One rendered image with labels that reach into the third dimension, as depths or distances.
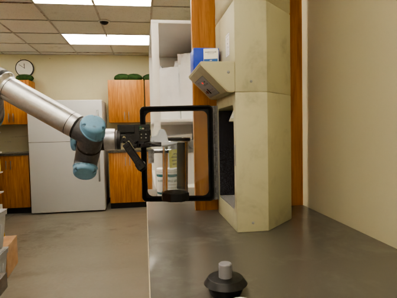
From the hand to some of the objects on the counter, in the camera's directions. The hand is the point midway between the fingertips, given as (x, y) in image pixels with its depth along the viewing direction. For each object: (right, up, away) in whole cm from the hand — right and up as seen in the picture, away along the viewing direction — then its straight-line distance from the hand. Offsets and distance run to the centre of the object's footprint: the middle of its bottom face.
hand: (173, 143), depth 132 cm
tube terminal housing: (+32, -29, +9) cm, 44 cm away
